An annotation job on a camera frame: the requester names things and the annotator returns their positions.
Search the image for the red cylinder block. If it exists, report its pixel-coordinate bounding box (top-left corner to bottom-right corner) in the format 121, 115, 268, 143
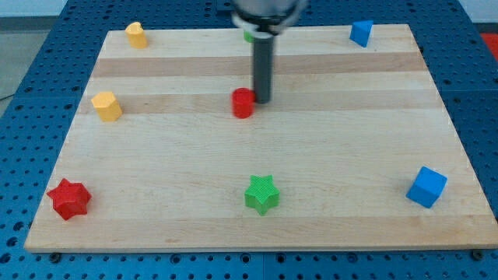
231, 88, 255, 119

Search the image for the green star block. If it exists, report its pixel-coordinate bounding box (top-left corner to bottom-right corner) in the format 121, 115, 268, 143
244, 175, 280, 216

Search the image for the blue cube block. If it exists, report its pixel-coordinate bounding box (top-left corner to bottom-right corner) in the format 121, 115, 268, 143
405, 166, 447, 208

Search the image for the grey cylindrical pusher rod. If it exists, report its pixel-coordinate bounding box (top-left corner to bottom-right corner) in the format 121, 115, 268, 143
252, 37, 274, 104

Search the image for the yellow heart block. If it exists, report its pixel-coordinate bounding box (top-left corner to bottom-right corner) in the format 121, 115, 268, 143
124, 22, 148, 49

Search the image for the yellow hexagon block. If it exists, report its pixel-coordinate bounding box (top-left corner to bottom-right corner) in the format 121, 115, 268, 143
91, 92, 123, 122

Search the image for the blue triangle block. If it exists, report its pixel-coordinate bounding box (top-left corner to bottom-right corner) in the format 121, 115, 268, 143
349, 20, 374, 47

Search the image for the red star block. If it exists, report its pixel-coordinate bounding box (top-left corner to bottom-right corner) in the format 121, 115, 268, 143
47, 178, 92, 220

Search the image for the wooden board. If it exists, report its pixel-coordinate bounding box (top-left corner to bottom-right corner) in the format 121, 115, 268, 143
25, 24, 497, 253

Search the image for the green block behind rod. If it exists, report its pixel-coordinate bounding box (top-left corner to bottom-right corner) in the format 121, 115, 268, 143
244, 31, 254, 44

